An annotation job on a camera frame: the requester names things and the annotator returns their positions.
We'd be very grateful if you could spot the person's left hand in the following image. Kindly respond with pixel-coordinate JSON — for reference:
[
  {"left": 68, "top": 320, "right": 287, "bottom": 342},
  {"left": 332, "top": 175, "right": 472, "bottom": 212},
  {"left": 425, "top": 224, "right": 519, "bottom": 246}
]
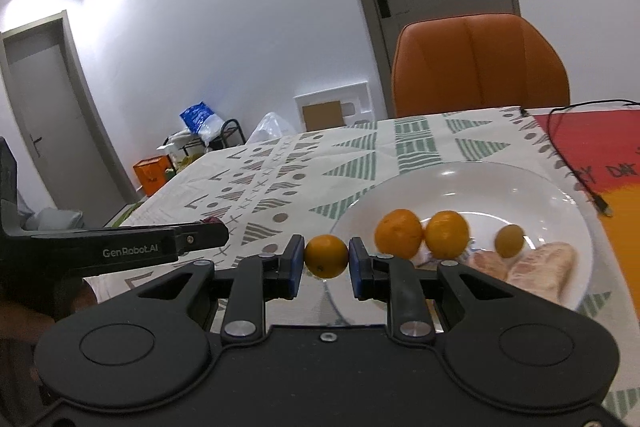
[{"left": 0, "top": 277, "right": 97, "bottom": 343}]

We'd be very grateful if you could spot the black metal rack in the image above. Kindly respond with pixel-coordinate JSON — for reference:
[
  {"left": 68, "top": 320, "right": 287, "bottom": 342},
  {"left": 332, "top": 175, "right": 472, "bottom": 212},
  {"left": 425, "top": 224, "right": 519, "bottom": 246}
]
[{"left": 220, "top": 118, "right": 246, "bottom": 150}]

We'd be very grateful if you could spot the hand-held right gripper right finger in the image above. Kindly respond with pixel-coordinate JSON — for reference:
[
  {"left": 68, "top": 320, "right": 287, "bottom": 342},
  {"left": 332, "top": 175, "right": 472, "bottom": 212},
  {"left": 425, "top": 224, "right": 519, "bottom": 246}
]
[{"left": 348, "top": 236, "right": 518, "bottom": 342}]

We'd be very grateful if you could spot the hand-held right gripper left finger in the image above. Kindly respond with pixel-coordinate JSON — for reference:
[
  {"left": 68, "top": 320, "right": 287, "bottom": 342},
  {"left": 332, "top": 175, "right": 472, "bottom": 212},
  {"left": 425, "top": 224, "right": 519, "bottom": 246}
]
[{"left": 134, "top": 234, "right": 305, "bottom": 342}]

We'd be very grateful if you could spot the large orange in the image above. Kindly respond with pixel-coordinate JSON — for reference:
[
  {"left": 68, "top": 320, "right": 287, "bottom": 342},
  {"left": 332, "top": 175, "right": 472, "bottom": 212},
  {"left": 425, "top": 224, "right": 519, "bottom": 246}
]
[{"left": 375, "top": 208, "right": 424, "bottom": 258}]

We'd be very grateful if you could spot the white plate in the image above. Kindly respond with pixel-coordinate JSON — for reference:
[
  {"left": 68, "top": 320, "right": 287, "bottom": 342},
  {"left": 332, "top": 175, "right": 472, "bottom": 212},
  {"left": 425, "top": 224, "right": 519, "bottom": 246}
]
[{"left": 327, "top": 161, "right": 595, "bottom": 310}]

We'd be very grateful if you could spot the black cable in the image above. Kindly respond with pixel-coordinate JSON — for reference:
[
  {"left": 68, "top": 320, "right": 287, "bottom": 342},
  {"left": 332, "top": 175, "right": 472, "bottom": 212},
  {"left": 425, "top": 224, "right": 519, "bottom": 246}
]
[{"left": 519, "top": 100, "right": 640, "bottom": 216}]

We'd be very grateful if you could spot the red orange printed cloth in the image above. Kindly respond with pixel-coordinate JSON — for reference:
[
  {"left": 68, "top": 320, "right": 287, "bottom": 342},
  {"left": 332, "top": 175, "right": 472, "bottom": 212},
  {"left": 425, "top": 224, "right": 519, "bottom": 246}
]
[{"left": 532, "top": 103, "right": 640, "bottom": 219}]

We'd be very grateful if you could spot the orange box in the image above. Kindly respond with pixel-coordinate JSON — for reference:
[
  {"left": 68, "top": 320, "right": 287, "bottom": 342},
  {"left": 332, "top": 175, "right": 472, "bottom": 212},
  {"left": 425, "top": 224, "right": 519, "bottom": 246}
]
[{"left": 132, "top": 157, "right": 174, "bottom": 196}]

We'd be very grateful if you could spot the round brown-green fruit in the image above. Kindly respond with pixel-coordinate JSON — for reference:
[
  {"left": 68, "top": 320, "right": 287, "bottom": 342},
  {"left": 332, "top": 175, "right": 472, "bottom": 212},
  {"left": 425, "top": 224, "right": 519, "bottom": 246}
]
[{"left": 495, "top": 224, "right": 526, "bottom": 259}]

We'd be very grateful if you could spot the green floor mat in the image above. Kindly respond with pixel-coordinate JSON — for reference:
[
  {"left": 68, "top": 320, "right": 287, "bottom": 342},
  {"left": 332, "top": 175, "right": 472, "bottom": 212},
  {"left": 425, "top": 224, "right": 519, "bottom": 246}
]
[{"left": 117, "top": 202, "right": 147, "bottom": 226}]

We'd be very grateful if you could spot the white foam packaging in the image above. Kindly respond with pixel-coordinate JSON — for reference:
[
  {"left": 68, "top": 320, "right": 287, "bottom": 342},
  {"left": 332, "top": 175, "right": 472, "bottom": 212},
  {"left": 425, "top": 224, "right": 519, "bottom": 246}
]
[{"left": 294, "top": 82, "right": 375, "bottom": 132}]

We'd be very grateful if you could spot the orange leather chair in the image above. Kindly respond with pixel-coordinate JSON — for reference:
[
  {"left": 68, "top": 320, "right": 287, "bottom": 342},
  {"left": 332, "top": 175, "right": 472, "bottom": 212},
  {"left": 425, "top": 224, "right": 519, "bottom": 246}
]
[{"left": 391, "top": 13, "right": 571, "bottom": 118}]

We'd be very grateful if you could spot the blue white bag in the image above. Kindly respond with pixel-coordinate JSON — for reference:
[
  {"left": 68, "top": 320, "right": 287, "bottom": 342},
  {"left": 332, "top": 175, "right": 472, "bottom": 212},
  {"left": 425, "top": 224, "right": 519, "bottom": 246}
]
[{"left": 179, "top": 101, "right": 225, "bottom": 142}]

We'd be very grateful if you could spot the grey upholstered seat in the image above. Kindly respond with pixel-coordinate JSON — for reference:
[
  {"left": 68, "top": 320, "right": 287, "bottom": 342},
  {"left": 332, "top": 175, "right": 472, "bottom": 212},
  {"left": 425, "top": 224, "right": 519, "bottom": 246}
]
[{"left": 17, "top": 207, "right": 84, "bottom": 233}]

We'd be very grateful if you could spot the orange mandarin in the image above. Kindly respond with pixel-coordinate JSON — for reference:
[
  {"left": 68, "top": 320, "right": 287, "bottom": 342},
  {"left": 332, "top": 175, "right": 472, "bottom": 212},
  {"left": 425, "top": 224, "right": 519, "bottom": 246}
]
[{"left": 424, "top": 210, "right": 471, "bottom": 259}]

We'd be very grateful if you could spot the brown cardboard piece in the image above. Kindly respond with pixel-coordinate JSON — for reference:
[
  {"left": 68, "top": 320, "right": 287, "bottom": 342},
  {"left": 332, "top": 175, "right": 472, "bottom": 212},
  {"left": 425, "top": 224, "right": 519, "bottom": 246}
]
[{"left": 301, "top": 103, "right": 346, "bottom": 131}]

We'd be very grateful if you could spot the peeled citrus segment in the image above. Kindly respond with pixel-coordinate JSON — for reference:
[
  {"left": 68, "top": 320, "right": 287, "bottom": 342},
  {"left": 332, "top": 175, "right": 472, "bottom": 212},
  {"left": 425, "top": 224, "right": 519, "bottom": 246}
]
[
  {"left": 505, "top": 242, "right": 577, "bottom": 304},
  {"left": 467, "top": 249, "right": 509, "bottom": 281}
]

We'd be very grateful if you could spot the clear plastic bag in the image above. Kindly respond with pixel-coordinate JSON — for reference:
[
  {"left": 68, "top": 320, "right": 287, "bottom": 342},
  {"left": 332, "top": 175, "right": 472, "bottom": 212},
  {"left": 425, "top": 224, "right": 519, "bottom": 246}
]
[{"left": 247, "top": 112, "right": 297, "bottom": 146}]

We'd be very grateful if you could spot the small orange kumquat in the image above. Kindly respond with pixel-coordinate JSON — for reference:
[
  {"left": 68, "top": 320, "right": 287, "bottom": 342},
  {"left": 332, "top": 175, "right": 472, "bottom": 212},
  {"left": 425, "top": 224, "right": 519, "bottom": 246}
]
[{"left": 304, "top": 234, "right": 349, "bottom": 279}]

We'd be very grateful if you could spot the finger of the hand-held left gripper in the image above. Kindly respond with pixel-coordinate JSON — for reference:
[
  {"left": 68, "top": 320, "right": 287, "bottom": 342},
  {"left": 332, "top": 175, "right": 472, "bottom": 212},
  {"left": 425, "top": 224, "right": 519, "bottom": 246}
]
[{"left": 174, "top": 221, "right": 230, "bottom": 256}]

